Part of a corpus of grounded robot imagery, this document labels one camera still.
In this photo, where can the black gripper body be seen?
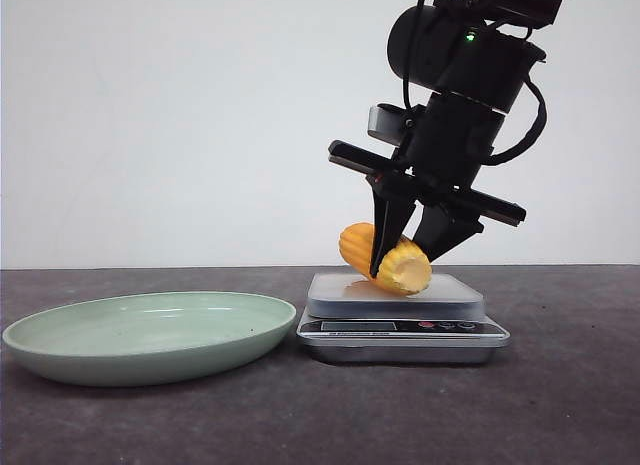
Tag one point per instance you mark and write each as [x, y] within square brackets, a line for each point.
[451, 136]

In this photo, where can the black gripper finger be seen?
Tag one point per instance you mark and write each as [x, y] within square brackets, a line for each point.
[391, 215]
[443, 228]

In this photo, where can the yellow corn cob piece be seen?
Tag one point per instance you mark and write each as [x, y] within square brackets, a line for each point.
[404, 270]

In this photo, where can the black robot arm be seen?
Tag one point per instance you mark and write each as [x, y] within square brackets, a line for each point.
[456, 49]

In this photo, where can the silver digital kitchen scale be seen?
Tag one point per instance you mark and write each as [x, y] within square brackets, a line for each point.
[348, 320]

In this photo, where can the pale green plate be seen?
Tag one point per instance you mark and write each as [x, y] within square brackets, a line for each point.
[149, 339]

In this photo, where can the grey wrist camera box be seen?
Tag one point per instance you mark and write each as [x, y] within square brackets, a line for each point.
[389, 123]

